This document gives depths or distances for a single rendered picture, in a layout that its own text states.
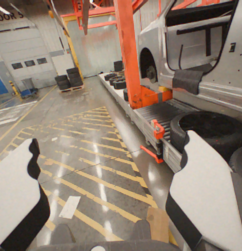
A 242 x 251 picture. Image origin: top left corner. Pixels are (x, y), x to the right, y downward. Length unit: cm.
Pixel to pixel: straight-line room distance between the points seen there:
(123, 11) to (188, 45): 101
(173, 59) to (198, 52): 42
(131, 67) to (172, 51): 65
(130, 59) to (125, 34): 27
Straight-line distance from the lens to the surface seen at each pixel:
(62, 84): 773
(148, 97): 199
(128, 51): 180
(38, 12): 1291
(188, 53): 230
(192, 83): 158
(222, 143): 136
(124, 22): 182
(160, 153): 161
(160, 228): 119
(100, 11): 863
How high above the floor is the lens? 130
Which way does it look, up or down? 29 degrees down
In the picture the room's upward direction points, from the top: 12 degrees counter-clockwise
